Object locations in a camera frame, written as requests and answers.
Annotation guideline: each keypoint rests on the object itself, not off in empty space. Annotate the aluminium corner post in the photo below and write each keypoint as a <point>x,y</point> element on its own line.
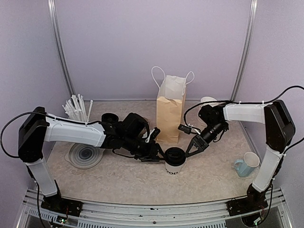
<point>245,50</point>
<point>58,42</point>

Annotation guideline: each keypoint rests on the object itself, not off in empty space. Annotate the light blue mug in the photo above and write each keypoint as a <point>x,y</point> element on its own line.
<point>245,166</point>

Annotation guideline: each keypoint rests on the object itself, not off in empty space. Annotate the stack of white paper cups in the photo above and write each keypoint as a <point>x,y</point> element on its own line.
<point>212,101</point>

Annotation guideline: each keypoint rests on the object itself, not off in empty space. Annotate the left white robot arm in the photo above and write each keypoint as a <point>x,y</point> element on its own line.
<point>41,127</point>

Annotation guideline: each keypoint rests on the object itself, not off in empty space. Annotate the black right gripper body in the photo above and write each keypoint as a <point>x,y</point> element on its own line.
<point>217,128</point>

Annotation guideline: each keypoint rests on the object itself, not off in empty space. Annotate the aluminium front frame rail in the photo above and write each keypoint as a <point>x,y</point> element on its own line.
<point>212,214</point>

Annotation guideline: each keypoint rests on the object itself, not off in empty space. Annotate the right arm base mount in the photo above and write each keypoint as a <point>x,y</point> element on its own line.
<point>253,201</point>

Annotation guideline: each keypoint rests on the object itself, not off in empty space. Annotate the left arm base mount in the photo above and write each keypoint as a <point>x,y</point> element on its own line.
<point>57,203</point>

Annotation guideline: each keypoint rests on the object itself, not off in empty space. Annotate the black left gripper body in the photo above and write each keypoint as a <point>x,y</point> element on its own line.
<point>132,146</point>

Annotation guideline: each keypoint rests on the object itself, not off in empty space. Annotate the left aluminium corner post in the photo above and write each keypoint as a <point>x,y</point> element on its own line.
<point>58,42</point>

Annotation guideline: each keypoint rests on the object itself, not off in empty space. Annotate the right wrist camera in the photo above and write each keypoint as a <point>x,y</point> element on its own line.
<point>188,129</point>

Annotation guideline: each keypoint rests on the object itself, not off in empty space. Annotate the black coffee cup lid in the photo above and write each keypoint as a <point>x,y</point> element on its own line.
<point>174,156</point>

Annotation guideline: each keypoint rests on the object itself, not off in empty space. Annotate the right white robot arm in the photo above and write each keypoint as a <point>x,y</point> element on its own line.
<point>279,126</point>

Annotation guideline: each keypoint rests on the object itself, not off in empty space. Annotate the brown paper takeout bag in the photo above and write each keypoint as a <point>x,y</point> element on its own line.
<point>170,105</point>

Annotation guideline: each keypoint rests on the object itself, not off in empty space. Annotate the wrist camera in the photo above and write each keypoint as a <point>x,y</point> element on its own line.
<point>188,129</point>
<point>152,135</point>

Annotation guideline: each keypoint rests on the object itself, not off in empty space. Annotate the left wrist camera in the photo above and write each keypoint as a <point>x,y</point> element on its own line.
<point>152,135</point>

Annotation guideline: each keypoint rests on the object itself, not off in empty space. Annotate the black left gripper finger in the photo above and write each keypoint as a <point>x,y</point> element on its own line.
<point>151,159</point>
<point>153,149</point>

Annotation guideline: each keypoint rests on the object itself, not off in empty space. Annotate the white paper coffee cup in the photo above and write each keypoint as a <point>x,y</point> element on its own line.
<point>173,170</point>

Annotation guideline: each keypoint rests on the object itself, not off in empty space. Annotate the right aluminium corner post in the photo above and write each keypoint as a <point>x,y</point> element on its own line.
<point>245,50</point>

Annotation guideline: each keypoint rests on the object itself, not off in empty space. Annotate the stack of black cup lids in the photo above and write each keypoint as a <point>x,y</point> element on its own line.
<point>109,118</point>

